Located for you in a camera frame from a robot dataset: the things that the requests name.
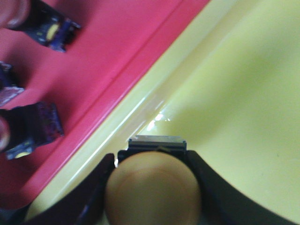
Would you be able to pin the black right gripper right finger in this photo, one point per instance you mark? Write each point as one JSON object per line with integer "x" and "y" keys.
{"x": 223, "y": 204}

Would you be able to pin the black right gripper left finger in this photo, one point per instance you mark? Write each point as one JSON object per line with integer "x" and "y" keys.
{"x": 84, "y": 204}

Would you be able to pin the red button lying lower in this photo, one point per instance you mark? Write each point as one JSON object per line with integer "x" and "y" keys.
{"x": 25, "y": 128}

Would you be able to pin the red button lying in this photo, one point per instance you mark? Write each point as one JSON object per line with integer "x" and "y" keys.
{"x": 39, "y": 21}
{"x": 25, "y": 128}

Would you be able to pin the yellow plastic tray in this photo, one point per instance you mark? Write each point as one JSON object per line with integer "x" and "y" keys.
{"x": 230, "y": 86}

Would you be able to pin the button block in tray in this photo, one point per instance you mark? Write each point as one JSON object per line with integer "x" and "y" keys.
{"x": 9, "y": 84}

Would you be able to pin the red plastic tray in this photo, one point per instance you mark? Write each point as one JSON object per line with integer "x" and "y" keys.
{"x": 118, "y": 42}

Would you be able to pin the red button lying upper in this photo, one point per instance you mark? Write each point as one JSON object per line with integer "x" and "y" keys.
{"x": 39, "y": 21}

